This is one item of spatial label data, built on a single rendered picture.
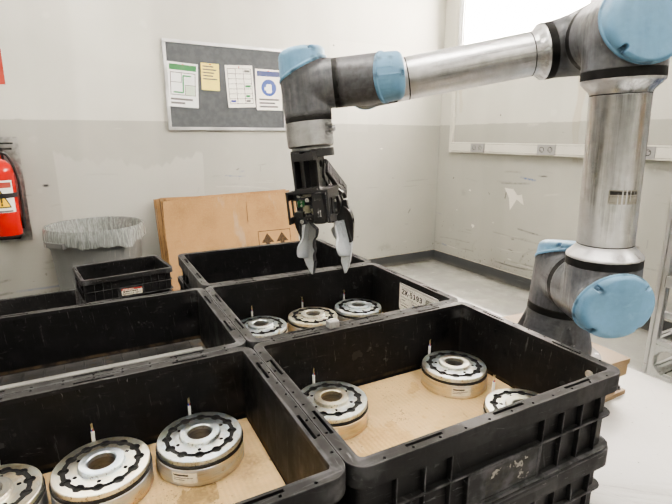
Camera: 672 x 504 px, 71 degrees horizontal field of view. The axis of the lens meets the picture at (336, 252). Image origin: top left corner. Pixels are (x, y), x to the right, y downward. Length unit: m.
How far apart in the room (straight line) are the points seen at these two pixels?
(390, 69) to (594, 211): 0.39
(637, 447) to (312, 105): 0.79
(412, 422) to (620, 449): 0.42
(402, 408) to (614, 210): 0.45
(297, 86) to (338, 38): 3.43
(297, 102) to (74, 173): 2.92
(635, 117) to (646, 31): 0.12
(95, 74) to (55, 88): 0.25
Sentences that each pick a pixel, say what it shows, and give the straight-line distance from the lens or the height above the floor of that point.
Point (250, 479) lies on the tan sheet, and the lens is 0.62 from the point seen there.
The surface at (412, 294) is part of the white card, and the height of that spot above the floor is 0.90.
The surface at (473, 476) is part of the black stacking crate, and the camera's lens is 0.58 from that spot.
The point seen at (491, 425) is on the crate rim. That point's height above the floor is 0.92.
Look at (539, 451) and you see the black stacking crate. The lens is 0.65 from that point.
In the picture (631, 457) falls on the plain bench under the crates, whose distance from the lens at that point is 0.99.
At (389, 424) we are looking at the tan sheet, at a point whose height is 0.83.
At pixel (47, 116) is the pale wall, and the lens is 3.57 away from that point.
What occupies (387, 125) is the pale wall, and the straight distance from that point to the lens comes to 4.38.
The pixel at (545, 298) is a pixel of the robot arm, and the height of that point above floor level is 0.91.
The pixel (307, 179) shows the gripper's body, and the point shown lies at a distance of 0.74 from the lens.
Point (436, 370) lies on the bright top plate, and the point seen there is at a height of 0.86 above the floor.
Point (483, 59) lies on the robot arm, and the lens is 0.91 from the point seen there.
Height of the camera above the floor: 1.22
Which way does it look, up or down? 14 degrees down
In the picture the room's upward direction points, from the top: straight up
